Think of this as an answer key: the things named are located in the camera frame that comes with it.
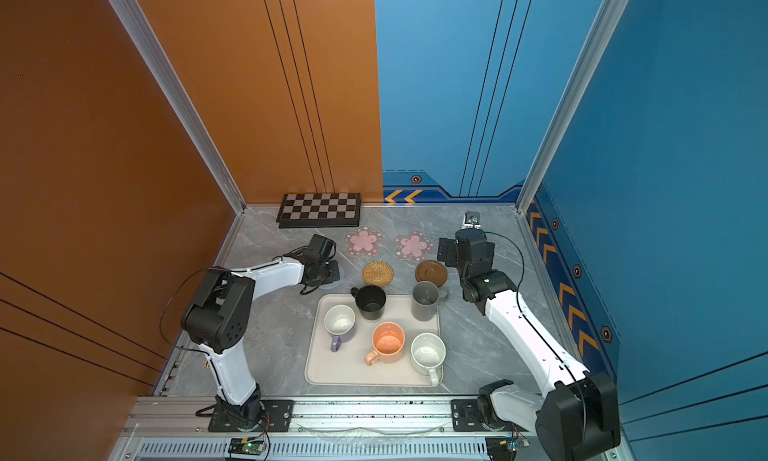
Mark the black mug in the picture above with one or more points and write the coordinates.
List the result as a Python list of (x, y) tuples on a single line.
[(370, 301)]

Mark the right small circuit board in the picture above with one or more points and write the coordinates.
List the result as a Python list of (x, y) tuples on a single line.
[(505, 448)]

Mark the aluminium rail frame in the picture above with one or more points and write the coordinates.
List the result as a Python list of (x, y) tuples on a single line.
[(398, 427)]

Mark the green circuit board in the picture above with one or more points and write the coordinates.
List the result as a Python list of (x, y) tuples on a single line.
[(247, 448)]

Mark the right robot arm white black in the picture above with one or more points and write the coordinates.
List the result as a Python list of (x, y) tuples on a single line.
[(575, 413)]

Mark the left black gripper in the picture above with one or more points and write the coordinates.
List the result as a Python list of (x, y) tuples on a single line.
[(334, 274)]

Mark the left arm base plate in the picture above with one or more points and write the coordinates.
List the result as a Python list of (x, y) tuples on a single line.
[(273, 416)]

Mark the grey mug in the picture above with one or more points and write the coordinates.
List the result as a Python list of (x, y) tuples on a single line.
[(426, 298)]

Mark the tan rattan round coaster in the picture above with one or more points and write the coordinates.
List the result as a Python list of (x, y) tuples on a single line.
[(378, 273)]

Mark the purple mug white inside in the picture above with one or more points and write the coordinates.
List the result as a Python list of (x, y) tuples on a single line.
[(340, 323)]

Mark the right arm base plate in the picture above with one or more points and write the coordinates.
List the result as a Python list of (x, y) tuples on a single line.
[(466, 417)]

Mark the pink flower coaster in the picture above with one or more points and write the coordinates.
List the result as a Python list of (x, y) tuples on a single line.
[(364, 241), (413, 246)]

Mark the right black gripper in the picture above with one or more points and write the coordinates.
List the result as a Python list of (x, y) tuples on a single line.
[(451, 247)]

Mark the brown wooden round coaster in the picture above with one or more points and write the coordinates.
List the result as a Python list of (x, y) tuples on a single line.
[(432, 271)]

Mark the brown white chessboard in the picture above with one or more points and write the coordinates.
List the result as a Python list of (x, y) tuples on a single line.
[(317, 210)]

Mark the orange pink mug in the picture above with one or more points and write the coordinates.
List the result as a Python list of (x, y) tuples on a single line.
[(388, 344)]

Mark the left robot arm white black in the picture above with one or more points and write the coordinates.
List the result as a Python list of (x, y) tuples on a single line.
[(216, 321)]

